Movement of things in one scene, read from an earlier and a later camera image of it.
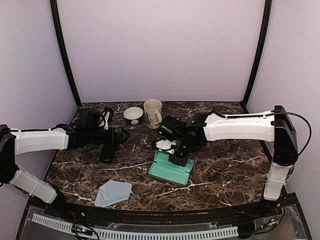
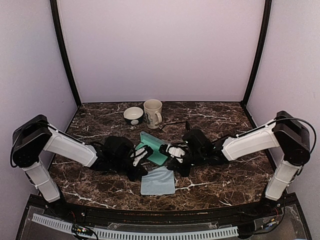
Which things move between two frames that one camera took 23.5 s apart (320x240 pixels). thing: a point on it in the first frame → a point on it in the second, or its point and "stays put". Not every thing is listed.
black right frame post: [267, 13] stays put
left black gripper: [119, 136] → [138, 172]
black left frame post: [55, 8] stays put
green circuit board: [81, 229] stays put
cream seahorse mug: [153, 111] stays put
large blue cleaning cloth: [113, 192] → [159, 181]
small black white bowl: [133, 115] stays put
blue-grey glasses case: [162, 167] → [154, 143]
